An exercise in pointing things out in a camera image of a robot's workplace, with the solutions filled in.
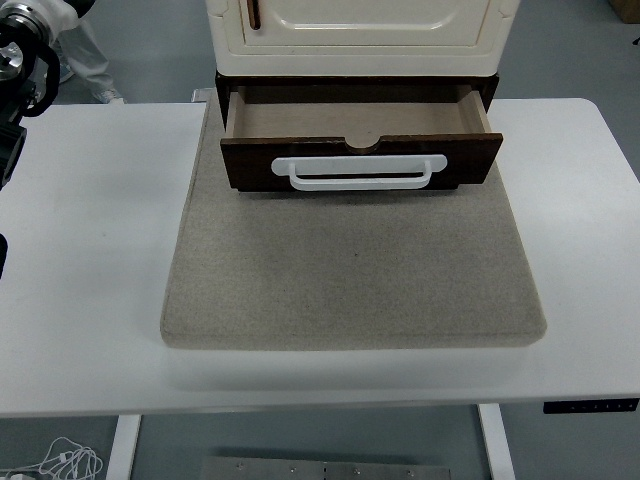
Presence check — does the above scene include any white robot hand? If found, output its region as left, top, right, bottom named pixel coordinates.
left=30, top=0, right=96, bottom=31

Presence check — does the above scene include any dark wooden drawer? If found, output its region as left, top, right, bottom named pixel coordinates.
left=219, top=83, right=504, bottom=194

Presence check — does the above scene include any white drawer handle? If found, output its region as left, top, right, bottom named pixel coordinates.
left=270, top=153, right=449, bottom=193

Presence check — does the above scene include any cream plastic cabinet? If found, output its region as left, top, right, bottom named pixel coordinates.
left=207, top=0, right=519, bottom=79

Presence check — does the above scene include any person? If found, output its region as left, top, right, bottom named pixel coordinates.
left=52, top=7, right=127, bottom=105

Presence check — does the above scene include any beige fabric mat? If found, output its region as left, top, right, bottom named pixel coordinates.
left=159, top=92, right=548, bottom=350

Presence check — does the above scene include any white table leg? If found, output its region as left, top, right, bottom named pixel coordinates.
left=476, top=404, right=517, bottom=480
left=105, top=413, right=144, bottom=480

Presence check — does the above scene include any cardboard box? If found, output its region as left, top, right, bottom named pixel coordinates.
left=610, top=0, right=640, bottom=25

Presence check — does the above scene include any black table control panel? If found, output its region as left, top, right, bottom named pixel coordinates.
left=543, top=399, right=640, bottom=416

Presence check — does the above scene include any brown cabinet door handle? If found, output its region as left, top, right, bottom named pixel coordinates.
left=242, top=0, right=263, bottom=31

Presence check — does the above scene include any white cable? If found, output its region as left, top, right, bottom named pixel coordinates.
left=0, top=435, right=105, bottom=480

